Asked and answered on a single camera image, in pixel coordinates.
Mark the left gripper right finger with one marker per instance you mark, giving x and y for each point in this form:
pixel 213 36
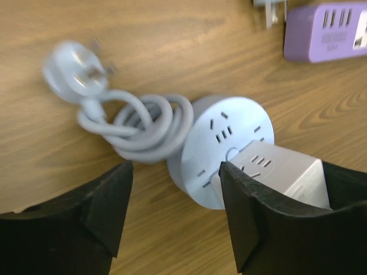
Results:
pixel 274 234

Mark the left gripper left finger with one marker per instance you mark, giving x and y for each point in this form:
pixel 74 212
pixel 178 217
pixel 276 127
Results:
pixel 78 232

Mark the white cube socket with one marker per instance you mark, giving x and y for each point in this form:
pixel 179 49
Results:
pixel 294 174

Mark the round light blue socket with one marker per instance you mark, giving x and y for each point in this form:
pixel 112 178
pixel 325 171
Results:
pixel 223 126

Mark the purple pink power strip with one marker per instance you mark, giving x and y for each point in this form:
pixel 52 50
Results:
pixel 325 32

